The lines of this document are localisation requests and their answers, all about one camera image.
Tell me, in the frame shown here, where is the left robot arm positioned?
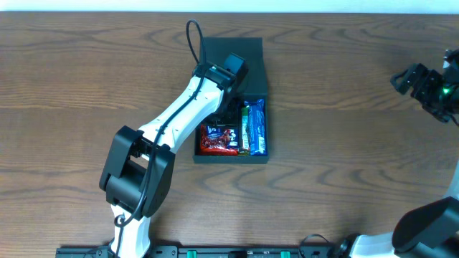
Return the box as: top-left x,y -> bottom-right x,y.
99,54 -> 248,257

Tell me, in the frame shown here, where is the green white candy bar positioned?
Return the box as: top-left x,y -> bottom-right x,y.
240,107 -> 250,156

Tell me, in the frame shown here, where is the red candy bag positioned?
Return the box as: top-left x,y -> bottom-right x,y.
199,125 -> 239,156

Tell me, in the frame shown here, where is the blue eclipse mints box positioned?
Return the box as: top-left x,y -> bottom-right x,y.
206,125 -> 224,138

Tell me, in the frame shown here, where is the blue cookie pack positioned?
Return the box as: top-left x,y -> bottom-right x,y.
245,99 -> 268,156

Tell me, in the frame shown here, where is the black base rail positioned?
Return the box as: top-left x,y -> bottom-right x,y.
55,244 -> 338,258

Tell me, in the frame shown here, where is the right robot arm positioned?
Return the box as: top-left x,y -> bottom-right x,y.
332,49 -> 458,258

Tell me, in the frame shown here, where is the dairy milk chocolate bar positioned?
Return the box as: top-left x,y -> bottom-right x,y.
225,128 -> 240,149

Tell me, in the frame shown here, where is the black box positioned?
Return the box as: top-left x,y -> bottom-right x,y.
193,37 -> 270,164

